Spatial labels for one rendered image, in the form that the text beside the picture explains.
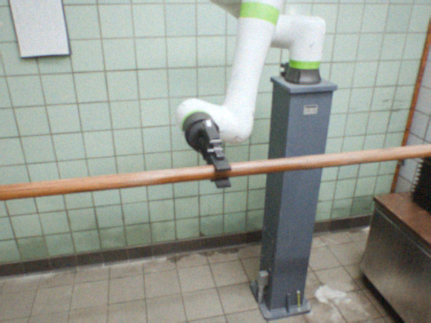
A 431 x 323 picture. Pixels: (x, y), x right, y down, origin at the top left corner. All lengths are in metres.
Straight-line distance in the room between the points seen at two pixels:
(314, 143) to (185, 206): 0.98
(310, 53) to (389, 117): 1.16
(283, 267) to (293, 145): 0.65
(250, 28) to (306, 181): 0.79
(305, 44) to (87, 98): 1.09
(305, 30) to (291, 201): 0.72
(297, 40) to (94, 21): 0.95
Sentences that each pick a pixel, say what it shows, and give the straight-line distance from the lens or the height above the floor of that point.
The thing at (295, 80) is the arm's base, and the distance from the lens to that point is 1.51.
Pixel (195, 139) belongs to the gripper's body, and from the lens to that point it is 0.91.
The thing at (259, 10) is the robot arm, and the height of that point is 1.49.
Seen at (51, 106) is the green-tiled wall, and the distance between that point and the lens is 1.99.
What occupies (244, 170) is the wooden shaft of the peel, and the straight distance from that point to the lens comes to 0.76.
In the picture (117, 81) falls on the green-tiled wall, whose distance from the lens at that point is 1.92.
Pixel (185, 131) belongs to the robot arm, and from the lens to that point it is 0.94.
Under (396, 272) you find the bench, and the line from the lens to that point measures 2.04.
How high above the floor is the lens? 1.54
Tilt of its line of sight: 25 degrees down
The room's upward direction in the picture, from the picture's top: straight up
